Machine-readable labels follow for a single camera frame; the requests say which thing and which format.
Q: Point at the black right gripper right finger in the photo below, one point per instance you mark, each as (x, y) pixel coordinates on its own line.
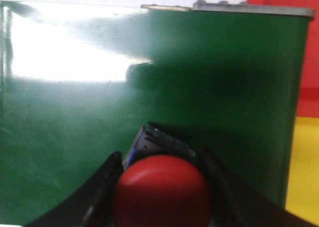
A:
(235, 203)

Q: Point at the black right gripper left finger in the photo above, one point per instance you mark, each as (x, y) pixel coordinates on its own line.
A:
(90, 205)

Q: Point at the red plastic tray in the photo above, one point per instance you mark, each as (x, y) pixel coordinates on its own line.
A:
(308, 104)

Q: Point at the red mushroom push button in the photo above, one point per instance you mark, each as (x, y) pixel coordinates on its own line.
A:
(161, 185)

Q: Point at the yellow plastic tray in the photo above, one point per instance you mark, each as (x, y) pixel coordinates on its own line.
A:
(303, 184)

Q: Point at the green conveyor belt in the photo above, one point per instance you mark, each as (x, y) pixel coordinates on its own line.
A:
(77, 83)

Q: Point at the aluminium conveyor frame rail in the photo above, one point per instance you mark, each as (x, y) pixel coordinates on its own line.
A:
(243, 7)

